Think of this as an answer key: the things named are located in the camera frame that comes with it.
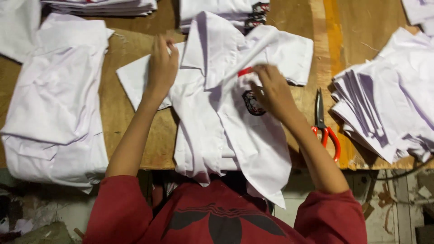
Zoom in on person's right hand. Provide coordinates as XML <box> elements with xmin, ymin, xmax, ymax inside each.
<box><xmin>251</xmin><ymin>64</ymin><xmax>302</xmax><ymax>123</ymax></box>

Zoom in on person's left hand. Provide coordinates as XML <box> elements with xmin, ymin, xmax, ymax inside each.
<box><xmin>145</xmin><ymin>35</ymin><xmax>179</xmax><ymax>103</ymax></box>

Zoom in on white strip with red mark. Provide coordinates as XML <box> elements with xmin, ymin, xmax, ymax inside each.
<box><xmin>222</xmin><ymin>30</ymin><xmax>280</xmax><ymax>83</ymax></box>

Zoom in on white shirt with black badge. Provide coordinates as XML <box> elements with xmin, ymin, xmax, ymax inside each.
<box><xmin>116</xmin><ymin>11</ymin><xmax>314</xmax><ymax>209</ymax></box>

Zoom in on stack of folded badge shirts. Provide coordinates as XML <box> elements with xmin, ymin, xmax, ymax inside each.
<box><xmin>179</xmin><ymin>0</ymin><xmax>271</xmax><ymax>34</ymax></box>

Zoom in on flat stack of folded shirts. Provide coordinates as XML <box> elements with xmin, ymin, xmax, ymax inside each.
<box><xmin>41</xmin><ymin>0</ymin><xmax>158</xmax><ymax>17</ymax></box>

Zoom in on large pile of white shirts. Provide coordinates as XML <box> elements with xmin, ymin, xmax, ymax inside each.
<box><xmin>0</xmin><ymin>13</ymin><xmax>115</xmax><ymax>195</ymax></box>

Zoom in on fanned stack of cloth pieces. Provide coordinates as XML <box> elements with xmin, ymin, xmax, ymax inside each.
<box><xmin>330</xmin><ymin>27</ymin><xmax>434</xmax><ymax>165</ymax></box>

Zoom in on white cloth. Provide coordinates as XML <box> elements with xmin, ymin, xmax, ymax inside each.
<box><xmin>0</xmin><ymin>0</ymin><xmax>42</xmax><ymax>64</ymax></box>
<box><xmin>401</xmin><ymin>0</ymin><xmax>434</xmax><ymax>36</ymax></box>

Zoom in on person's red sweater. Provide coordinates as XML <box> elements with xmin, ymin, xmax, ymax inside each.
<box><xmin>83</xmin><ymin>175</ymin><xmax>368</xmax><ymax>244</ymax></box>

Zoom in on heap of cloth scraps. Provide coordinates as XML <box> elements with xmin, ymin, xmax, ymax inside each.
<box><xmin>0</xmin><ymin>169</ymin><xmax>87</xmax><ymax>244</ymax></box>

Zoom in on red-handled scissors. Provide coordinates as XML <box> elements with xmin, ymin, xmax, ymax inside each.
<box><xmin>311</xmin><ymin>88</ymin><xmax>342</xmax><ymax>163</ymax></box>

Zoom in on black cable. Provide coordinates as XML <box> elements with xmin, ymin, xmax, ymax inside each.
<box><xmin>369</xmin><ymin>155</ymin><xmax>434</xmax><ymax>180</ymax></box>

